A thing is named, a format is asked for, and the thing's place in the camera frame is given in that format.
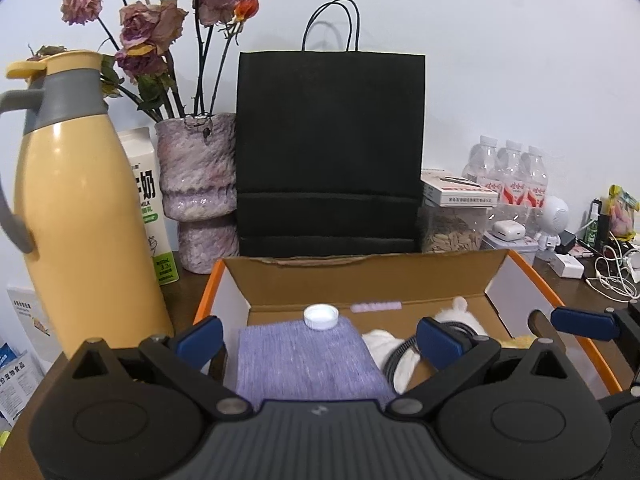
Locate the patterned tin box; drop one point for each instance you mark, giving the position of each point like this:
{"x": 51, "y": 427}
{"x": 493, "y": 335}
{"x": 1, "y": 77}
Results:
{"x": 520, "y": 245}

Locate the purple cloth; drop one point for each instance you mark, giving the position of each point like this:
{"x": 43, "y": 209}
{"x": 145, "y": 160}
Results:
{"x": 300, "y": 360}

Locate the black paper bag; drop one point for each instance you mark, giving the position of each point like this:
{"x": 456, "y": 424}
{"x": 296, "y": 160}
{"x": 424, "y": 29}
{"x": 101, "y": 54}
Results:
{"x": 330, "y": 150}

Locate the lilac plastic strip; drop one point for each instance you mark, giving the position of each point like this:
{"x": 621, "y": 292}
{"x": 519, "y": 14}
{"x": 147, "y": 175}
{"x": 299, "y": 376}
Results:
{"x": 375, "y": 306}

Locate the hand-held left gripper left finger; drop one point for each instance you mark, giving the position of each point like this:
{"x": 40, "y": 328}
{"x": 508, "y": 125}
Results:
{"x": 202, "y": 337}

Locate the white bottle cap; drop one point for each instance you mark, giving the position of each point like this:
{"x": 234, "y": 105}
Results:
{"x": 321, "y": 316}

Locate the cardboard box with orange edge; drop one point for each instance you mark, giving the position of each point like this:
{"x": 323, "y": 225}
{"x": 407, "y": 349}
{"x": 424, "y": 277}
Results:
{"x": 380, "y": 275}

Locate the small green bottle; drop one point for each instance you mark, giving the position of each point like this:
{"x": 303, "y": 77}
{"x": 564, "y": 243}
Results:
{"x": 595, "y": 230}

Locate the white earbuds case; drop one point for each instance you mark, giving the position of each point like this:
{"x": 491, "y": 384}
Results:
{"x": 509, "y": 232}

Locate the white printed box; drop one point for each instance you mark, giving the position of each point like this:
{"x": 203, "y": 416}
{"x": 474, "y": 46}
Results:
{"x": 30, "y": 320}

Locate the dried rose bouquet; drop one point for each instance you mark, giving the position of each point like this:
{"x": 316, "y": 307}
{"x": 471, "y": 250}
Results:
{"x": 150, "y": 25}

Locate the pink patterned pouch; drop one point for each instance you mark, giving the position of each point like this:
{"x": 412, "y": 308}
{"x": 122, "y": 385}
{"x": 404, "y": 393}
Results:
{"x": 582, "y": 251}

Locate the yellow thermos jug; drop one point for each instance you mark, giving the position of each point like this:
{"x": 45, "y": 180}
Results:
{"x": 85, "y": 220}

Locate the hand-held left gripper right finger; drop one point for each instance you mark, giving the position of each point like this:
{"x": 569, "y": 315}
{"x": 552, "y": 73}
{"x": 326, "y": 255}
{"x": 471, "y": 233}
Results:
{"x": 440, "y": 342}

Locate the white flat box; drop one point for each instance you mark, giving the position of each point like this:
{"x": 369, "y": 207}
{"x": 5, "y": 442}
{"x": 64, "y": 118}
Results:
{"x": 460, "y": 192}

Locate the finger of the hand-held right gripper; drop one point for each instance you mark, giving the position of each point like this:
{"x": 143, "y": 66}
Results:
{"x": 625, "y": 395}
{"x": 582, "y": 322}

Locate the purple ceramic vase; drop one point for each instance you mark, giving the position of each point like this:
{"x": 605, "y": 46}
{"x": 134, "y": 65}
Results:
{"x": 197, "y": 170}

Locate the clear seed container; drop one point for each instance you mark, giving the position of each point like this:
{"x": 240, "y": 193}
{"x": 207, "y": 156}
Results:
{"x": 450, "y": 235}

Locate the yellow snack packet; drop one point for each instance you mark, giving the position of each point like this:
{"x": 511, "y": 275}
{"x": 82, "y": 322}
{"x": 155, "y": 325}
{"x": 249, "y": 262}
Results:
{"x": 622, "y": 210}

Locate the white milk carton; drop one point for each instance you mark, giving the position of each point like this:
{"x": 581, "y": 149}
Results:
{"x": 150, "y": 200}

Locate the white charger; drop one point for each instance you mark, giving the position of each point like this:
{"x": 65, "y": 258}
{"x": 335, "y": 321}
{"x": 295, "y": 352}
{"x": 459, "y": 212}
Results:
{"x": 567, "y": 265}

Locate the white robot speaker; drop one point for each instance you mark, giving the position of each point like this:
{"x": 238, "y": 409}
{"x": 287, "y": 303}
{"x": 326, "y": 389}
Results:
{"x": 554, "y": 212}

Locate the blue and white packet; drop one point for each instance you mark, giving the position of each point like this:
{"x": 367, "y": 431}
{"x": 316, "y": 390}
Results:
{"x": 17, "y": 385}

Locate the black power adapter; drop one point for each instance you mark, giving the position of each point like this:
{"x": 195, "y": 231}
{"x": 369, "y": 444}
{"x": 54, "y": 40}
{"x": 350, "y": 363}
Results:
{"x": 566, "y": 242}

